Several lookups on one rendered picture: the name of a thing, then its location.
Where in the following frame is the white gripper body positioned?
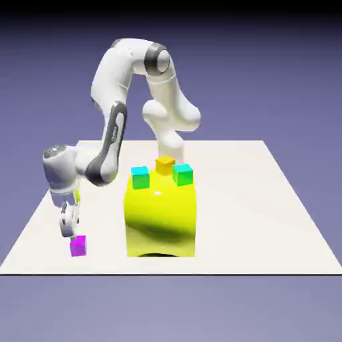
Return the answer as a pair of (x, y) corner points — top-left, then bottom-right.
(58, 200), (81, 238)

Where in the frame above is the small magenta cube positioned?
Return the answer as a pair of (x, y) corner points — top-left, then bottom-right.
(69, 234), (87, 258)

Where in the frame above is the small green cube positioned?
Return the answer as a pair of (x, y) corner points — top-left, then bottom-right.
(172, 163), (194, 187)
(130, 166), (151, 190)

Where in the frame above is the small orange cube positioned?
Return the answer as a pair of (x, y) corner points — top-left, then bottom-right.
(155, 156), (176, 176)

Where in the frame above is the large yellow box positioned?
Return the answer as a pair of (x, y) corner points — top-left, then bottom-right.
(123, 168), (198, 259)

